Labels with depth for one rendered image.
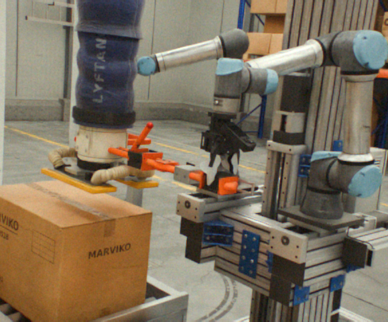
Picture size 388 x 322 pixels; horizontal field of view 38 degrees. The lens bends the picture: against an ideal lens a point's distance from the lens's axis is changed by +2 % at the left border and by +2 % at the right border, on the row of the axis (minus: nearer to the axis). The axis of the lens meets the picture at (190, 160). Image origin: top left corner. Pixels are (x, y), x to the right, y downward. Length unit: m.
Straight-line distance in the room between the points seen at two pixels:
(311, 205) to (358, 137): 0.31
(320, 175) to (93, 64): 0.87
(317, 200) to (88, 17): 1.01
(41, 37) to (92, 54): 9.90
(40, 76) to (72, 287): 9.98
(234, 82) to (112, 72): 0.52
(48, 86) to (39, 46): 0.81
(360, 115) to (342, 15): 0.50
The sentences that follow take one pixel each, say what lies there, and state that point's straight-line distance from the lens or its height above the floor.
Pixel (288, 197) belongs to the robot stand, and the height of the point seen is 1.04.
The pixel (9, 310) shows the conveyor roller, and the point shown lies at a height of 0.54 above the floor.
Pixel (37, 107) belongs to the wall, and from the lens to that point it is 11.75.
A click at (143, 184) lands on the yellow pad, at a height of 1.09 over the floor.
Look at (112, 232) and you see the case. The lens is 2.10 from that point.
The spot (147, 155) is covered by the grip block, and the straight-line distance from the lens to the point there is 1.84.
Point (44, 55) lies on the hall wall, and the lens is 11.91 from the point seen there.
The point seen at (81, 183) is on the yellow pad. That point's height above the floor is 1.10.
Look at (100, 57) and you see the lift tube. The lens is 1.96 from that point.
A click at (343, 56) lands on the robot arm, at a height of 1.60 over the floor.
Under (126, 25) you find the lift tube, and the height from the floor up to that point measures 1.63.
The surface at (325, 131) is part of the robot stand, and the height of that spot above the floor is 1.32.
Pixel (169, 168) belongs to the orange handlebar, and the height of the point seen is 1.21.
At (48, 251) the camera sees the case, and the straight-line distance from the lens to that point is 2.07.
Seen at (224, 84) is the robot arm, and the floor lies 1.49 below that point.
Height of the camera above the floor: 1.55
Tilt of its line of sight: 10 degrees down
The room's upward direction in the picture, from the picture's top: 5 degrees clockwise
